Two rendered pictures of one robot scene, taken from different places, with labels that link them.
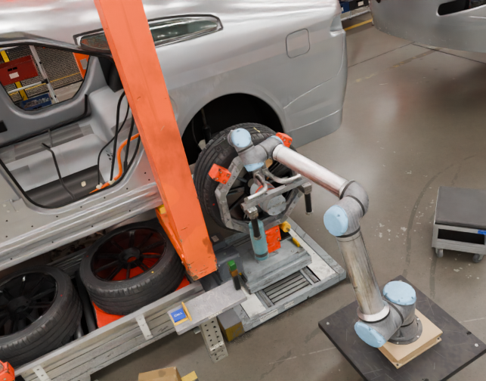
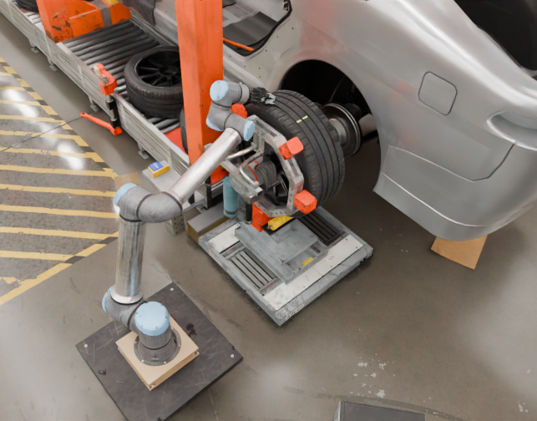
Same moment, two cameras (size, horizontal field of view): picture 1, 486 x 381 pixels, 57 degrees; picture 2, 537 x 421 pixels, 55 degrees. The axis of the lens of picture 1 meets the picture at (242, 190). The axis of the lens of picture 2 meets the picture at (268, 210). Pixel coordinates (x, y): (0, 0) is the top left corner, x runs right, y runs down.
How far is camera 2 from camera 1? 2.39 m
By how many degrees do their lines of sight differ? 49
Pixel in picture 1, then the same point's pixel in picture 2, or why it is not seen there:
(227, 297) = not seen: hidden behind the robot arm
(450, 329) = (163, 401)
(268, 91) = (380, 110)
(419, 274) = (297, 408)
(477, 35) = not seen: outside the picture
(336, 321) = (174, 296)
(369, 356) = not seen: hidden behind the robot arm
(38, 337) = (139, 93)
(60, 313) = (159, 95)
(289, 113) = (392, 157)
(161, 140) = (184, 32)
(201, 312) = (162, 182)
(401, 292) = (147, 317)
